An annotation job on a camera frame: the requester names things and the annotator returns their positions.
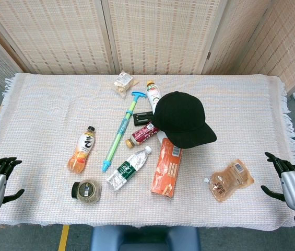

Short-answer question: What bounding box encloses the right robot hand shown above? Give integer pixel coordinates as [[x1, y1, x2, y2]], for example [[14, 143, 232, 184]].
[[261, 152, 295, 213]]

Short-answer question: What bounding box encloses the black baseball cap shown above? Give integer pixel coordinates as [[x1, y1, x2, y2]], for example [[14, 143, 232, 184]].
[[151, 91, 218, 149]]

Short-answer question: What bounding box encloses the white foam mannequin head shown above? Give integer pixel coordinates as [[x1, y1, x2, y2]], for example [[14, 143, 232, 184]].
[[157, 130, 168, 144]]

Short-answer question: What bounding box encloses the brown spouted drink pouch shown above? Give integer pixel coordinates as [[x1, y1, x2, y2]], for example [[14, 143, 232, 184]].
[[204, 159, 255, 203]]

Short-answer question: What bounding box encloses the woven white tablecloth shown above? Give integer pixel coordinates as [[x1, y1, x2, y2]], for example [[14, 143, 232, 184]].
[[0, 72, 295, 231]]

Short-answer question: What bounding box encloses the round jar black lid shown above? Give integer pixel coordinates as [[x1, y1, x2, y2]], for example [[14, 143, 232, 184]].
[[71, 179, 102, 204]]

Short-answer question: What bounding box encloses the orange juice bottle black cap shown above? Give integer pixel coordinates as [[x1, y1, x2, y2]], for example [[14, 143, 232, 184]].
[[67, 125, 96, 174]]

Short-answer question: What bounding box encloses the orange snack box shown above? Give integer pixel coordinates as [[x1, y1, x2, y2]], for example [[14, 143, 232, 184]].
[[150, 138, 183, 200]]

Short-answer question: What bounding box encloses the green blue water pump toy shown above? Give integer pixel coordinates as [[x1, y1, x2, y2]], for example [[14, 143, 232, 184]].
[[101, 91, 147, 173]]

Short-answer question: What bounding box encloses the clear water bottle green label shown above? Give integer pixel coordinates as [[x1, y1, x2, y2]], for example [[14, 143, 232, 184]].
[[106, 145, 152, 191]]

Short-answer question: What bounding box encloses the dark red drink bottle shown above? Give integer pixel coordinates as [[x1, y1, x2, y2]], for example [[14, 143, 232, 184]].
[[125, 121, 160, 149]]

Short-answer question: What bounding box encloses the black rectangular clip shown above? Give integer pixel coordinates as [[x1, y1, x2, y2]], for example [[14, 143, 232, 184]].
[[133, 111, 154, 127]]

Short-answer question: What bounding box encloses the clear snack bag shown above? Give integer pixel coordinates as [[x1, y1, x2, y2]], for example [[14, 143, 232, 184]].
[[113, 71, 139, 97]]

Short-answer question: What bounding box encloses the white drink bottle yellow cap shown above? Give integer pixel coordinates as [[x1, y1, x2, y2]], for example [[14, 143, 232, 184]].
[[146, 80, 162, 115]]

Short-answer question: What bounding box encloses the woven folding screen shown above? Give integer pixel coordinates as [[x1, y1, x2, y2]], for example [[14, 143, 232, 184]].
[[0, 0, 295, 97]]

